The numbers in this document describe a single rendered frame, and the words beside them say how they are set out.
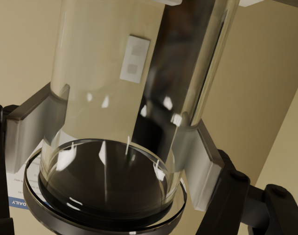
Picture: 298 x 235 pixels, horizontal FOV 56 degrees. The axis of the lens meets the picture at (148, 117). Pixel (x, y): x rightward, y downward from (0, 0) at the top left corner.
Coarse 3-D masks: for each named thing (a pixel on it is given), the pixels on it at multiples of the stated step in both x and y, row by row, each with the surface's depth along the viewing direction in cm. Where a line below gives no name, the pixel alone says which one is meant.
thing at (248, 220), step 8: (224, 152) 17; (224, 160) 16; (224, 168) 15; (232, 168) 15; (216, 184) 14; (248, 192) 13; (256, 192) 13; (248, 200) 13; (256, 200) 13; (248, 208) 13; (256, 208) 13; (264, 208) 13; (248, 216) 13; (256, 216) 13; (264, 216) 13; (248, 224) 13; (256, 224) 13; (264, 224) 13; (264, 232) 13
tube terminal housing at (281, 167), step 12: (288, 120) 45; (288, 132) 44; (276, 144) 47; (288, 144) 44; (276, 156) 46; (288, 156) 43; (264, 168) 49; (276, 168) 45; (288, 168) 42; (264, 180) 48; (276, 180) 44; (288, 180) 42; (240, 228) 52
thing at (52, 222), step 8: (24, 184) 17; (24, 192) 16; (32, 200) 15; (32, 208) 16; (40, 208) 15; (40, 216) 15; (48, 216) 15; (48, 224) 15; (56, 224) 15; (64, 224) 14; (176, 224) 17; (64, 232) 15; (72, 232) 14; (80, 232) 14; (88, 232) 14; (152, 232) 15; (160, 232) 16; (168, 232) 17
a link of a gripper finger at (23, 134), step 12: (48, 84) 18; (36, 96) 16; (48, 96) 16; (24, 108) 14; (36, 108) 14; (12, 120) 13; (24, 120) 13; (36, 120) 15; (12, 132) 13; (24, 132) 13; (36, 132) 16; (12, 144) 13; (24, 144) 14; (36, 144) 16; (12, 156) 13; (24, 156) 14; (12, 168) 13
